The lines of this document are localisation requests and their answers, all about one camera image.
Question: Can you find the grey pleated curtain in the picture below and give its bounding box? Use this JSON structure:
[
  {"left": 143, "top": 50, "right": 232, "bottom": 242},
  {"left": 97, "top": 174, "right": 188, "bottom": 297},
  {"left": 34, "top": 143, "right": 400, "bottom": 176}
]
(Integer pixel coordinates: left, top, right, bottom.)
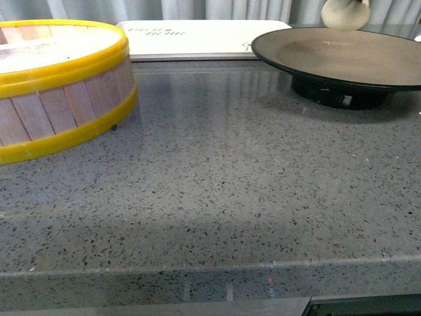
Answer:
[{"left": 0, "top": 0, "right": 421, "bottom": 30}]

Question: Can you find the white bear print tray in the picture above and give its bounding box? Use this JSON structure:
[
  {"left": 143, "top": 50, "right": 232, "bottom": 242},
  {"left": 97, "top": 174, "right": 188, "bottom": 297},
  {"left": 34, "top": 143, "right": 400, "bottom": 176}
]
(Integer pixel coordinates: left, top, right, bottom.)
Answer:
[{"left": 117, "top": 20, "right": 291, "bottom": 62}]

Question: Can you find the brown plate with black rim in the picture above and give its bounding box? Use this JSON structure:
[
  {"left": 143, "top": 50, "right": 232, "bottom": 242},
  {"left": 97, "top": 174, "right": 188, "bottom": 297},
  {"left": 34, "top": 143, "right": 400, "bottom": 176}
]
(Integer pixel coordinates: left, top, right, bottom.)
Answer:
[{"left": 251, "top": 27, "right": 420, "bottom": 110}]

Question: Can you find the yellow rimmed wooden steamer basket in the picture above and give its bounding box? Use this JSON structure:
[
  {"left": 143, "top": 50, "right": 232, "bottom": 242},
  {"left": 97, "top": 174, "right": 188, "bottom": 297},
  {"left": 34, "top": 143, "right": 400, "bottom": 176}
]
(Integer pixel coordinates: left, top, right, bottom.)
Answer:
[{"left": 1, "top": 19, "right": 137, "bottom": 165}]

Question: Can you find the white steamer liner cloth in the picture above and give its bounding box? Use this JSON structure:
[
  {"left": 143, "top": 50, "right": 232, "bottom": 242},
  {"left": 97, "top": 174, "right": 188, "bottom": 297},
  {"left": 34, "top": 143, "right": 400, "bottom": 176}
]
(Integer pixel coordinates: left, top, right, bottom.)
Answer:
[{"left": 1, "top": 37, "right": 109, "bottom": 73}]

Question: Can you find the white steamed bun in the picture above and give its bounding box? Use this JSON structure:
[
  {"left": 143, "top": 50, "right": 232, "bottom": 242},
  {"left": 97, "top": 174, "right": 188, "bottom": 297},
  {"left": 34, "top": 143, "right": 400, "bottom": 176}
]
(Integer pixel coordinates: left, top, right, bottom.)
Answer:
[{"left": 321, "top": 0, "right": 370, "bottom": 32}]

